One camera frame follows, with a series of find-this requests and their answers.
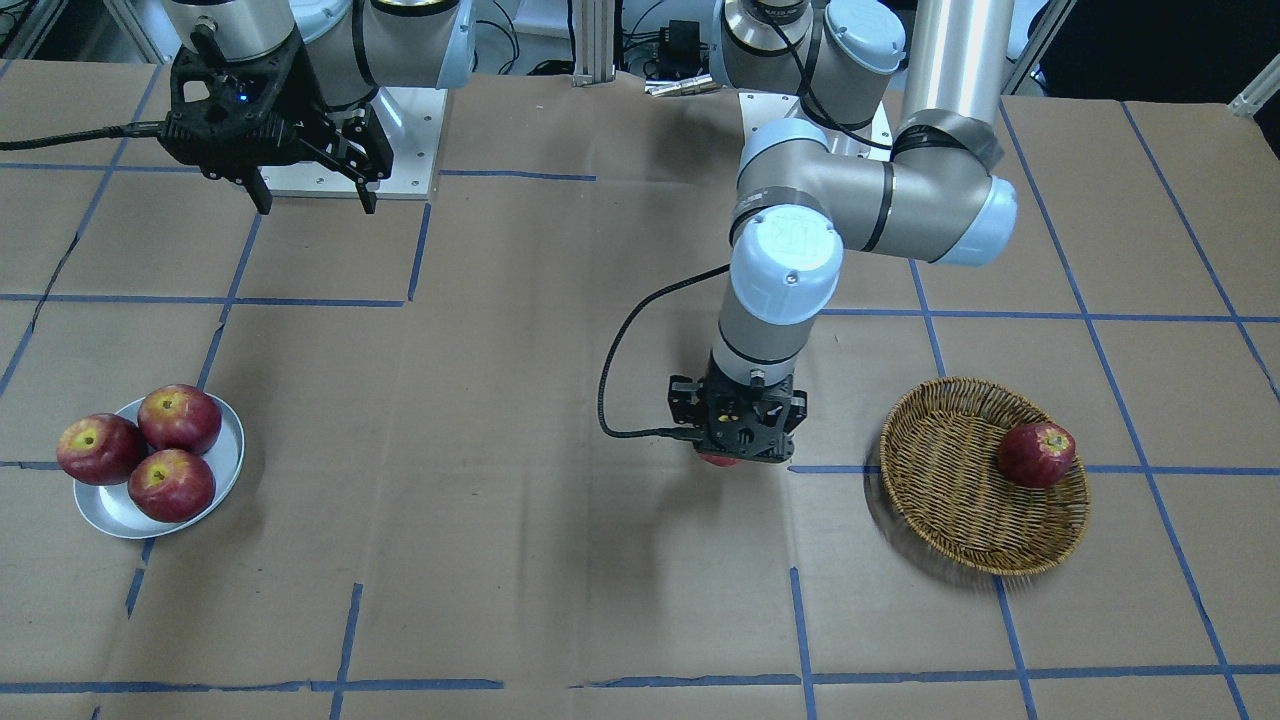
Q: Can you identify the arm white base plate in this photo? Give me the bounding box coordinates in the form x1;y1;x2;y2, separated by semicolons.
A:
261;87;451;201
739;90;893;156

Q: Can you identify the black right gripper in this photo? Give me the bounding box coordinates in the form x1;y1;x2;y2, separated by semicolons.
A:
157;26;393;217

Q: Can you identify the aluminium frame post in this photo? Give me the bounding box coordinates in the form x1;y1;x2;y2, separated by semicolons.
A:
568;0;623;87

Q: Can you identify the red apple on plate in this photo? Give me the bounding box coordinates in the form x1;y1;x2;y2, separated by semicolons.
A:
56;413;148;486
136;384;221;455
125;448;216;523

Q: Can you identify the woven wicker basket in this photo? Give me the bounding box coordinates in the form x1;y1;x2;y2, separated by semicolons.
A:
878;375;1091;577

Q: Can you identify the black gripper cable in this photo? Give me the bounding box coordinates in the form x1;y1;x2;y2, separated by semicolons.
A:
598;263;733;441

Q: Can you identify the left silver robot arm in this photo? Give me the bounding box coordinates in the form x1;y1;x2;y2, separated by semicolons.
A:
655;1;1018;462

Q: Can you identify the dark red apple in basket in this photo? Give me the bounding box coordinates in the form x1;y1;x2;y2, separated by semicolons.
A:
996;421;1076;489

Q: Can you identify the yellow-red apple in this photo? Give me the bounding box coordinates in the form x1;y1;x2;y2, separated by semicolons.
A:
698;454;742;468

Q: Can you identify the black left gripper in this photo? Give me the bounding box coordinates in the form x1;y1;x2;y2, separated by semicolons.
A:
667;372;808;464

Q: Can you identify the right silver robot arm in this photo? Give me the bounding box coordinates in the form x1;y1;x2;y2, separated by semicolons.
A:
157;1;476;214

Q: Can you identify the white round plate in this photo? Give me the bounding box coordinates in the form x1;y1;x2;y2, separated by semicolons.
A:
73;395;244;541

